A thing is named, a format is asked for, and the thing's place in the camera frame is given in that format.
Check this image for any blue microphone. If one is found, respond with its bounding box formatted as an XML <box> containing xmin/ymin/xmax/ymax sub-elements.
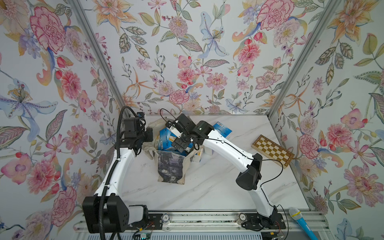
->
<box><xmin>289</xmin><ymin>208</ymin><xmax>318</xmax><ymax>240</ymax></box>

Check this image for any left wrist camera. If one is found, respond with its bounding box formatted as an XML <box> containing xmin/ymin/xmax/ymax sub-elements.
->
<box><xmin>136</xmin><ymin>112</ymin><xmax>146</xmax><ymax>126</ymax></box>

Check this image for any blue barcode tissue pack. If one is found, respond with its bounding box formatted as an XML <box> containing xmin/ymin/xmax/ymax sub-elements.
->
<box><xmin>213</xmin><ymin>122</ymin><xmax>232</xmax><ymax>138</ymax></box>

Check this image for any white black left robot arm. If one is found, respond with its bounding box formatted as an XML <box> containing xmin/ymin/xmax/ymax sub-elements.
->
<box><xmin>82</xmin><ymin>128</ymin><xmax>153</xmax><ymax>240</ymax></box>

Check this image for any metal base rail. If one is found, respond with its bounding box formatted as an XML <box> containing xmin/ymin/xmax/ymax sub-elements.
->
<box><xmin>74</xmin><ymin>209</ymin><xmax>334</xmax><ymax>240</ymax></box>

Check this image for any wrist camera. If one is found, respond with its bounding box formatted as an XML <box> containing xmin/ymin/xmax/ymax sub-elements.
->
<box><xmin>136</xmin><ymin>112</ymin><xmax>146</xmax><ymax>126</ymax></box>
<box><xmin>166</xmin><ymin>120</ymin><xmax>183</xmax><ymax>138</ymax></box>

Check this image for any wooden chess board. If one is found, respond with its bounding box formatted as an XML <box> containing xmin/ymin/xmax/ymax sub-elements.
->
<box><xmin>251</xmin><ymin>135</ymin><xmax>294</xmax><ymax>169</ymax></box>

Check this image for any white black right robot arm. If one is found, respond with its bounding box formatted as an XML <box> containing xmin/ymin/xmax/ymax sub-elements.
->
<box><xmin>165</xmin><ymin>114</ymin><xmax>279</xmax><ymax>224</ymax></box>

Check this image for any purple tissue pack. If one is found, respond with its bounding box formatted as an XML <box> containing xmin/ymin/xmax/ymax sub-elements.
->
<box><xmin>204</xmin><ymin>146</ymin><xmax>214</xmax><ymax>156</ymax></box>

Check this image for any cream canvas tote bag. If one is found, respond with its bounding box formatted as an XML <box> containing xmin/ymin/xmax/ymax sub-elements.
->
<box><xmin>143</xmin><ymin>119</ymin><xmax>204</xmax><ymax>185</ymax></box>

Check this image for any blue white floral tissue pack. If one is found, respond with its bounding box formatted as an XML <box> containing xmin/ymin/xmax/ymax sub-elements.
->
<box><xmin>157</xmin><ymin>128</ymin><xmax>177</xmax><ymax>151</ymax></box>

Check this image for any black corrugated cable conduit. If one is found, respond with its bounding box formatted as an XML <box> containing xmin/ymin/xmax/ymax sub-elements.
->
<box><xmin>97</xmin><ymin>105</ymin><xmax>139</xmax><ymax>240</ymax></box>

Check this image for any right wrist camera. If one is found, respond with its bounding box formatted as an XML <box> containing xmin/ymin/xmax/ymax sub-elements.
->
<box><xmin>166</xmin><ymin>120</ymin><xmax>183</xmax><ymax>138</ymax></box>

